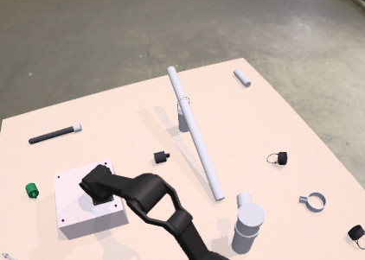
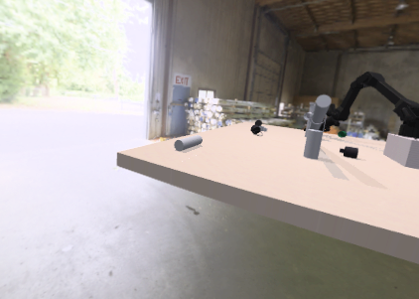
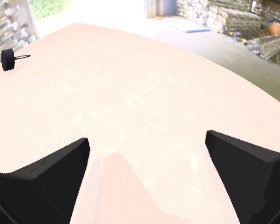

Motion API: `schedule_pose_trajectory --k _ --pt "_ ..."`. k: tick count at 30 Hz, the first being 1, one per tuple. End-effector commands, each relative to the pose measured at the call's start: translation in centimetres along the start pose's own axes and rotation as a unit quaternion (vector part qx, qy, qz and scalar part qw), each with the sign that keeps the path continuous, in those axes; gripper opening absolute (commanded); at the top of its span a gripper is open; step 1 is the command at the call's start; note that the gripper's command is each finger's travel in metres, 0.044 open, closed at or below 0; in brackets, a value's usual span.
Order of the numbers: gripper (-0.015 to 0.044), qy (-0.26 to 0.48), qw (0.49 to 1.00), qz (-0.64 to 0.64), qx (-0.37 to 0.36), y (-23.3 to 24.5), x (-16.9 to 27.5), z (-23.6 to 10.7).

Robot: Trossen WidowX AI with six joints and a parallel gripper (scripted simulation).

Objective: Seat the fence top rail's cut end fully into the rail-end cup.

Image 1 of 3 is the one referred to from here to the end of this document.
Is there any small green cylinder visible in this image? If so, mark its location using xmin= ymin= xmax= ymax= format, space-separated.
xmin=25 ymin=183 xmax=39 ymax=199

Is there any pale grey open-top cup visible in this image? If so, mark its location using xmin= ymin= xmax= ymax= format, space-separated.
xmin=234 ymin=192 xmax=261 ymax=241

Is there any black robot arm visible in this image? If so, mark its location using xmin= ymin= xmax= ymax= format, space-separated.
xmin=79 ymin=164 xmax=230 ymax=260

